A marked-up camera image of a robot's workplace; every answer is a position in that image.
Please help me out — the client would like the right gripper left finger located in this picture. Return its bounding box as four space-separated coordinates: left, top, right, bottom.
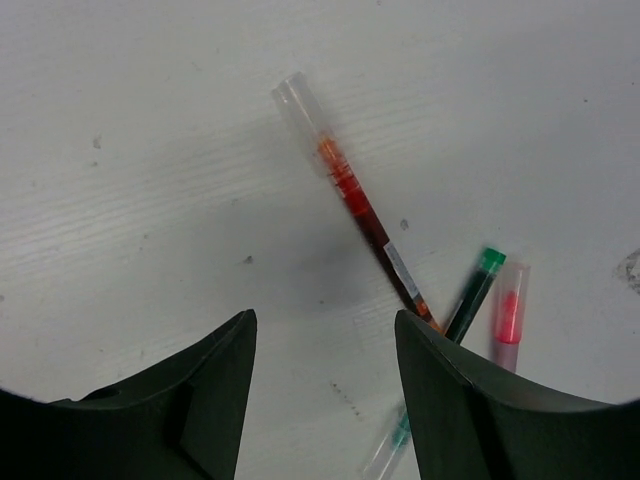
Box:
1 309 257 479

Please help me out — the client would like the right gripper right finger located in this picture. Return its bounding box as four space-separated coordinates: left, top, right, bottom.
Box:
394 310 639 479

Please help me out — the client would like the pink highlighter pen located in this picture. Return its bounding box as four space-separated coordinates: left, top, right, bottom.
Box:
491 260 530 373

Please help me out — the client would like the green pen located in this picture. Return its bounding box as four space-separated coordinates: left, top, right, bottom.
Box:
361 248 506 479

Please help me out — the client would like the red capped pen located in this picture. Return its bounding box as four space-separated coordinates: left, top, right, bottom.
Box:
272 72 442 332

